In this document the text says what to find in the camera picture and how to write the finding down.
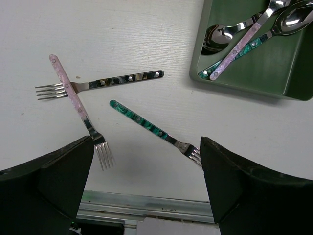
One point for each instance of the green handled fork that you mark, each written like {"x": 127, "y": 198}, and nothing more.
{"x": 187, "y": 149}

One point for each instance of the aluminium table rail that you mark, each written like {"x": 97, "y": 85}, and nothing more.
{"x": 114, "y": 206}

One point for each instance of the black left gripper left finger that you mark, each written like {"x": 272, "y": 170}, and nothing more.
{"x": 42, "y": 196}

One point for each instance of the pink handled fork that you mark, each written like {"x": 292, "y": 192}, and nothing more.
{"x": 100, "y": 144}

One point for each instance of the green handled spoon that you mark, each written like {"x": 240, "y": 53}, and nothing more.
{"x": 294, "y": 18}

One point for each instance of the pink handled spoon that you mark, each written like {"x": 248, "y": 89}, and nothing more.
{"x": 274, "y": 6}

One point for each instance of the green plastic bin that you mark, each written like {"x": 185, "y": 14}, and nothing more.
{"x": 281, "y": 67}

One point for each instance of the black handled spoon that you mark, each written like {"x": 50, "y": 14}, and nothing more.
{"x": 219, "y": 36}

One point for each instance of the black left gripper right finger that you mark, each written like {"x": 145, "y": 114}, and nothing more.
{"x": 247, "y": 198}

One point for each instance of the black handled fork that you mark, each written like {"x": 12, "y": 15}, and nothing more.
{"x": 55, "y": 91}

